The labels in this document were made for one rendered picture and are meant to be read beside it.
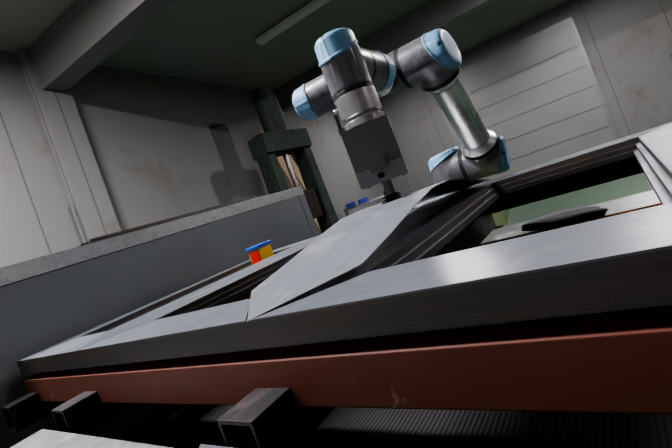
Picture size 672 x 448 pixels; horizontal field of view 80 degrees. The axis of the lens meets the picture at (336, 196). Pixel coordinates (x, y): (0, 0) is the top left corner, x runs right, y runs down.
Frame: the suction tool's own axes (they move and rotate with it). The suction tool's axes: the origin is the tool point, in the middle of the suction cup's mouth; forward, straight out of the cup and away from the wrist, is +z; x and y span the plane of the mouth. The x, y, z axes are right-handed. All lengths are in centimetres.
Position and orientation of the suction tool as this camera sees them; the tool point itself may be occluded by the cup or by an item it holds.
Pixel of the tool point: (396, 206)
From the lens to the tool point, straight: 70.0
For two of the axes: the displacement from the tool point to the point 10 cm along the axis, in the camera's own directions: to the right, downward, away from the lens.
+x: 2.1, -0.7, 9.8
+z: 3.5, 9.4, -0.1
